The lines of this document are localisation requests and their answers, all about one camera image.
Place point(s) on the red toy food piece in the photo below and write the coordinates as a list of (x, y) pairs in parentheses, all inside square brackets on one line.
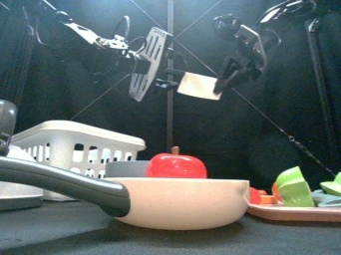
[(254, 196)]

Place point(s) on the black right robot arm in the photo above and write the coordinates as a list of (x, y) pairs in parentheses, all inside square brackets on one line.
[(284, 13)]

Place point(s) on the blue-grey cloth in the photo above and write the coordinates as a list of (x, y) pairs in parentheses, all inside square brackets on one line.
[(326, 200)]

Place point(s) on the white plastic slotted basket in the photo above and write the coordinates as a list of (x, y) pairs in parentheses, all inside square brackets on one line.
[(84, 139)]

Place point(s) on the pink cutting board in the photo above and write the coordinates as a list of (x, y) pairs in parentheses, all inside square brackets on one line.
[(293, 213)]

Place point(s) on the red toy apple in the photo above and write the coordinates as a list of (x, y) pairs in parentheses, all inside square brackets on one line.
[(177, 165)]

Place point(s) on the thin vertical frame pole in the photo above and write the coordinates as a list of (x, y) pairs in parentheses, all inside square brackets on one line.
[(170, 126)]

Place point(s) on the orange toy food piece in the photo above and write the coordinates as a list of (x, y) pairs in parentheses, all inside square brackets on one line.
[(268, 199)]

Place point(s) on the small green toy fruit slice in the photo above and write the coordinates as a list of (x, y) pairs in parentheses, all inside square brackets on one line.
[(332, 186)]

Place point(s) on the black frame post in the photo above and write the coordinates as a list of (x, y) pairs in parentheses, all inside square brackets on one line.
[(320, 83)]

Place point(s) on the grey and white toy appliance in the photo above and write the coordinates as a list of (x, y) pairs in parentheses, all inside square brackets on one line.
[(13, 186)]

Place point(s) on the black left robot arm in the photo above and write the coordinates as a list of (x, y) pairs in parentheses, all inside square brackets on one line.
[(79, 30)]

